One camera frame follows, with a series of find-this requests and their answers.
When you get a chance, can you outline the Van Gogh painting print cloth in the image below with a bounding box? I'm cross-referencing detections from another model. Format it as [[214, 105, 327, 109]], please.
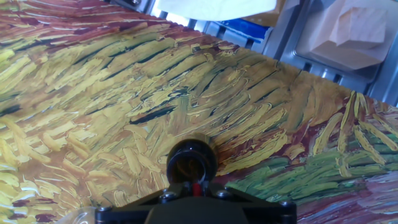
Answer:
[[0, 0, 398, 224]]

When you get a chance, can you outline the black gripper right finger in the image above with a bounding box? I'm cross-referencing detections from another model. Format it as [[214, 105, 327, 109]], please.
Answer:
[[201, 182, 298, 224]]

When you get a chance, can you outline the blue box with yellow cloth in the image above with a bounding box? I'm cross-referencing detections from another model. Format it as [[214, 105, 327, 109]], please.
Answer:
[[157, 0, 287, 44]]

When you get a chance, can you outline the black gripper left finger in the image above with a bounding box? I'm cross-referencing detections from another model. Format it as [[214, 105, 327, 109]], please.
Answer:
[[95, 182, 192, 224]]

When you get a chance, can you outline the brown glass bottle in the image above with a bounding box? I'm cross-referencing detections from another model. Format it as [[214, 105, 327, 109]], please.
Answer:
[[166, 133, 219, 188]]

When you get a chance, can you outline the small cardboard box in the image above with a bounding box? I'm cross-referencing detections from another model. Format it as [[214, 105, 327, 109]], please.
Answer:
[[307, 0, 398, 72]]

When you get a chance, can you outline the clear plastic beaker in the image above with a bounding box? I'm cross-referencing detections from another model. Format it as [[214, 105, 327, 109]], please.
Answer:
[[55, 206, 97, 224]]

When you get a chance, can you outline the small wooden block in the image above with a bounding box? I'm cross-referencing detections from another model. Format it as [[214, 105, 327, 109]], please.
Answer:
[[328, 6, 388, 50]]

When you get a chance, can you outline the grey metal tray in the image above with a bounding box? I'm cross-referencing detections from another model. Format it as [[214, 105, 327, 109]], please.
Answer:
[[279, 0, 398, 86]]

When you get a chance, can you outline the red bulb glass dropper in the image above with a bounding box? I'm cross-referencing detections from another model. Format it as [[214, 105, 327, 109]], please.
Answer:
[[191, 182, 203, 197]]

